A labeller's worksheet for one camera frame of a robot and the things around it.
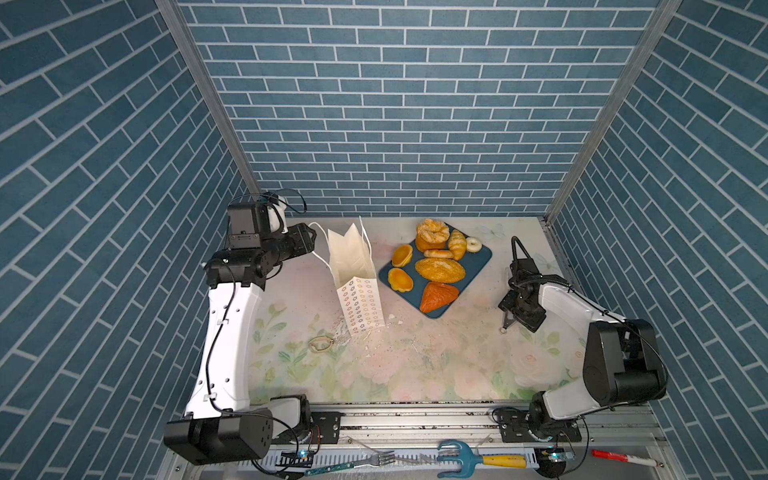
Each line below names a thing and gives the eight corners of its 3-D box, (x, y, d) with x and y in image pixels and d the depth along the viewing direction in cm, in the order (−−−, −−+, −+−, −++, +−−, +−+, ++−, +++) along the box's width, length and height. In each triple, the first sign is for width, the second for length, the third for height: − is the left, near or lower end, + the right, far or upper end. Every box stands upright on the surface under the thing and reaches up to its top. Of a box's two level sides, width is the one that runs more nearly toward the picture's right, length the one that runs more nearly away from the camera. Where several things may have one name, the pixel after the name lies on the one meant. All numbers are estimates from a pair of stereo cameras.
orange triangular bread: (419, 312, 96) (420, 306, 93) (418, 286, 102) (419, 279, 99) (458, 312, 96) (461, 306, 93) (455, 286, 102) (457, 279, 99)
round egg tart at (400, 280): (388, 292, 100) (388, 284, 96) (388, 276, 104) (388, 268, 100) (412, 292, 100) (413, 285, 96) (412, 276, 104) (412, 268, 100)
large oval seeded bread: (415, 283, 102) (416, 275, 98) (414, 265, 107) (415, 257, 103) (463, 283, 102) (466, 275, 98) (460, 266, 107) (463, 257, 103)
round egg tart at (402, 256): (391, 266, 106) (391, 259, 103) (397, 249, 111) (397, 242, 108) (407, 270, 105) (407, 263, 102) (412, 252, 110) (413, 245, 107)
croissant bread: (449, 261, 108) (451, 253, 105) (446, 237, 116) (448, 229, 112) (466, 261, 108) (468, 253, 105) (462, 237, 116) (464, 229, 112)
